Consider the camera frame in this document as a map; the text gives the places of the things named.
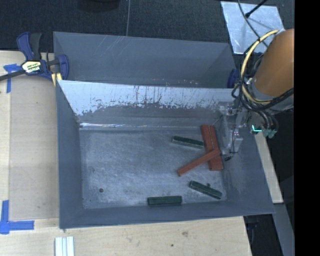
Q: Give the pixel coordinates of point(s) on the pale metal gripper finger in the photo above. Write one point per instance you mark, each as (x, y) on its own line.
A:
(237, 143)
(225, 135)

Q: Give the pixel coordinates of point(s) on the wide red-brown flat block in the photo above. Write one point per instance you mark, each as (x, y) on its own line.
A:
(212, 147)

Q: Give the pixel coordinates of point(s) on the dark green flat block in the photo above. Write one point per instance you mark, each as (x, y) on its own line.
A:
(188, 142)
(205, 189)
(164, 200)

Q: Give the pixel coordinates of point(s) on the narrow red-brown flat block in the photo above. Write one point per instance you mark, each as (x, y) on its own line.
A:
(197, 163)

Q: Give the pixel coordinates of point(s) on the grey metal bin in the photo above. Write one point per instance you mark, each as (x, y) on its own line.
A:
(140, 165)

